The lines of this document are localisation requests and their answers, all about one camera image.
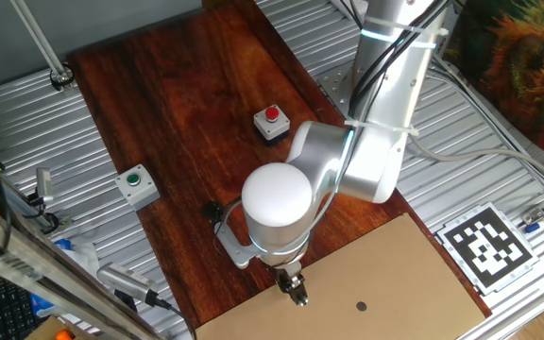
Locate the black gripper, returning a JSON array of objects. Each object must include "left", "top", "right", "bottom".
[{"left": 270, "top": 263, "right": 310, "bottom": 308}]

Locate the brown cardboard sheet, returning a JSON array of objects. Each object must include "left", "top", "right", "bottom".
[{"left": 195, "top": 212, "right": 487, "bottom": 340}]

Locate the grey box with red button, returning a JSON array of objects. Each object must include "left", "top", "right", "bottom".
[{"left": 252, "top": 104, "right": 291, "bottom": 146}]

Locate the grey box with green button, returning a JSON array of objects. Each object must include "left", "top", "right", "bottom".
[{"left": 113, "top": 163, "right": 162, "bottom": 213}]

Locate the black white marker board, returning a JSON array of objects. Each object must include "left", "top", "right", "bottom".
[{"left": 434, "top": 201, "right": 541, "bottom": 298}]

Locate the white tissue sheet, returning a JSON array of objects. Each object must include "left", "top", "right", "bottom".
[{"left": 66, "top": 243, "right": 101, "bottom": 282}]

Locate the dark red wooden board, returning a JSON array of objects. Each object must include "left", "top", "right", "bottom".
[{"left": 66, "top": 0, "right": 494, "bottom": 331}]

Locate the blue tissue pack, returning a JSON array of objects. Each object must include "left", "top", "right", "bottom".
[{"left": 29, "top": 237, "right": 89, "bottom": 318}]

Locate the brown cardboard box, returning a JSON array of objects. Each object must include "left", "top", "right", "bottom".
[{"left": 25, "top": 314, "right": 101, "bottom": 340}]

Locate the small metal clip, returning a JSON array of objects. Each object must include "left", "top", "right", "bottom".
[{"left": 520, "top": 206, "right": 544, "bottom": 228}]

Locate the black keyboard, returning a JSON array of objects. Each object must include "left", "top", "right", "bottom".
[{"left": 0, "top": 271, "right": 42, "bottom": 340}]

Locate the white printed paper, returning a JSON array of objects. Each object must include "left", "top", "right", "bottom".
[{"left": 432, "top": 0, "right": 465, "bottom": 60}]

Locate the colourful orange green cloth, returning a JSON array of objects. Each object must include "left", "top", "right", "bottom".
[{"left": 444, "top": 0, "right": 544, "bottom": 164}]

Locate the silver metal pole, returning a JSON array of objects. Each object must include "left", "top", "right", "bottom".
[{"left": 9, "top": 0, "right": 76, "bottom": 92}]

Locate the silver camera mount bracket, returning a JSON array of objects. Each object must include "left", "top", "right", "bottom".
[{"left": 213, "top": 221, "right": 260, "bottom": 270}]

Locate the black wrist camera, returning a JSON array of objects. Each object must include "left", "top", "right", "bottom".
[{"left": 202, "top": 201, "right": 227, "bottom": 224}]

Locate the black cable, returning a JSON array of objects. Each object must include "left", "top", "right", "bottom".
[
  {"left": 144, "top": 288, "right": 198, "bottom": 340},
  {"left": 347, "top": 0, "right": 451, "bottom": 119}
]

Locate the silver ribbed camera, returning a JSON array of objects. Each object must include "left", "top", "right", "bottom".
[{"left": 95, "top": 262, "right": 161, "bottom": 306}]

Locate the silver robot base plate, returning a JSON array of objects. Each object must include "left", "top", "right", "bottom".
[{"left": 317, "top": 63, "right": 364, "bottom": 119}]

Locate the thick grey robot cable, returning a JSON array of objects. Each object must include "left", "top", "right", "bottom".
[{"left": 406, "top": 134, "right": 544, "bottom": 191}]

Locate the silver metal frame bar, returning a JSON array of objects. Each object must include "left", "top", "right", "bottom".
[{"left": 0, "top": 191, "right": 164, "bottom": 340}]

